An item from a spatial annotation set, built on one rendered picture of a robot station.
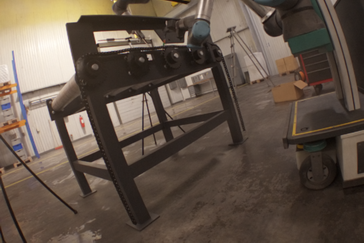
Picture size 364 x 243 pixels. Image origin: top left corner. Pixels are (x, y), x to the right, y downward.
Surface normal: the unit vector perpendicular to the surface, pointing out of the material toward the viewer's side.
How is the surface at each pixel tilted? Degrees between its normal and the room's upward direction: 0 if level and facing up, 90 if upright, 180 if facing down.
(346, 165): 90
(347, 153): 90
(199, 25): 94
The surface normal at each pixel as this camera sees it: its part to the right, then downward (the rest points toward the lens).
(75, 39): 0.71, -0.18
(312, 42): -0.53, 0.23
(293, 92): -0.79, 0.29
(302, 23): -0.65, -0.10
